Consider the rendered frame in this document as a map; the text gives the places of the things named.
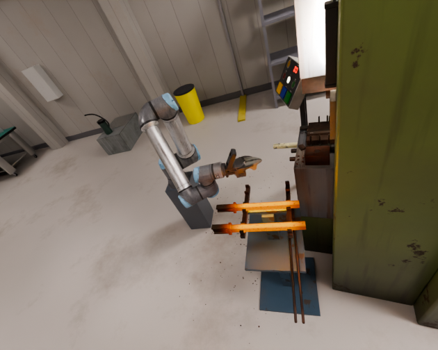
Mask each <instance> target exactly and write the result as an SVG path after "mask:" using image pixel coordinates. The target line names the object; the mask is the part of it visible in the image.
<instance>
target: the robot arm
mask: <svg viewBox="0 0 438 350"><path fill-rule="evenodd" d="M178 109H179V108H178V106H177V105H176V103H175V101H174V100H173V98H172V97H171V95H170V94H169V93H165V94H162V95H161V96H159V97H157V98H155V99H153V100H151V101H149V102H147V103H145V104H144V105H143V107H142V108H141V109H140V112H139V116H138V125H139V127H140V129H141V131H142V132H145V133H146V135H147V136H148V138H149V141H150V142H151V143H152V146H153V147H154V149H155V151H156V153H157V154H158V156H159V158H160V159H159V166H160V168H161V170H162V171H163V173H164V174H165V176H166V177H167V179H168V185H169V186H170V187H171V188H172V189H177V191H178V193H179V196H178V197H179V200H180V202H181V203H182V204H183V205H184V207H185V208H189V207H191V206H193V205H195V204H196V203H198V202H200V201H201V200H203V199H205V198H207V197H208V198H214V197H216V196H217V195H218V193H219V187H218V184H217V183H216V179H219V178H224V177H225V176H226V177H227V178H228V177H229V175H233V174H234V175H235V176H236V177H237V178H240V177H244V176H246V170H247V169H252V170H256V169H257V165H258V164H259V163H260V162H261V161H262V159H260V158H257V157H252V156H241V157H238V158H236V150H235V149H231V151H230V153H229V156H228V159H227V162H226V164H225V163H222V162H216V163H213V164H209V165H202V166H199V167H195V168H194V170H193V178H194V180H195V182H196V183H200V184H199V185H197V186H195V187H193V186H192V185H191V184H190V182H189V176H188V174H187V173H186V172H184V171H183V169H184V168H186V167H188V166H190V165H192V164H193V163H196V162H197V161H199V160H200V159H201V156H200V153H199V151H198V149H197V147H196V146H195V145H194V144H191V143H190V142H189V140H188V137H187V135H186V132H185V130H184V128H183V125H182V123H181V120H180V118H179V116H178V113H177V111H178ZM158 119H162V121H163V123H164V125H165V127H166V128H167V130H168V133H169V134H170V137H171V138H172V140H173V142H174V144H175V146H176V148H177V152H176V153H173V152H172V150H171V148H170V146H169V144H168V143H167V141H166V139H165V138H164V136H163V134H162V132H161V130H160V128H159V121H158ZM244 161H245V164H244Z"/></svg>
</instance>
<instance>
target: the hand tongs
mask: <svg viewBox="0 0 438 350"><path fill-rule="evenodd" d="M291 214H292V222H294V219H295V215H294V208H292V209H291ZM293 234H294V240H295V254H296V262H297V271H298V285H299V293H300V308H301V316H302V323H303V324H304V323H305V314H304V307H303V300H302V286H301V279H300V266H299V258H298V245H297V237H296V233H295V230H293ZM289 253H290V263H291V282H292V293H293V313H294V322H295V323H297V322H298V321H297V312H296V302H295V285H294V275H293V258H292V248H291V238H289Z"/></svg>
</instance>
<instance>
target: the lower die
mask: <svg viewBox="0 0 438 350"><path fill-rule="evenodd" d="M324 128H330V121H328V122H327V121H326V122H320V123H318V122H311V123H309V124H308V129H307V130H314V129H324ZM328 134H330V132H324V133H307V139H306V143H307V145H310V135H311V143H312V145H313V144H318V143H319V135H321V144H328ZM330 144H335V140H331V139H330Z"/></svg>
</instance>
